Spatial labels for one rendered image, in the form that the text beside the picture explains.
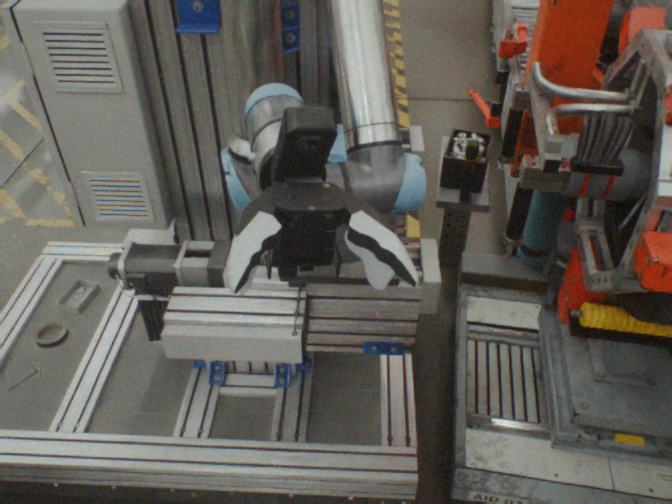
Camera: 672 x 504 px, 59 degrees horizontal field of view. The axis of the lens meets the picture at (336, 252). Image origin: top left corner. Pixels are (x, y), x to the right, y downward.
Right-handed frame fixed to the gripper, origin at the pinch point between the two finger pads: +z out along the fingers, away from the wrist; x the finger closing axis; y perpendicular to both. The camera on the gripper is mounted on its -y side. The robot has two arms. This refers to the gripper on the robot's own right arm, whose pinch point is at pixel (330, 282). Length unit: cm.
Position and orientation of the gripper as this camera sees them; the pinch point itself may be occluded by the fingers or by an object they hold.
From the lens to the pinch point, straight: 47.1
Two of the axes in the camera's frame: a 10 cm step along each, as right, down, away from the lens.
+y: -1.3, 7.8, 6.2
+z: 2.0, 6.3, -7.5
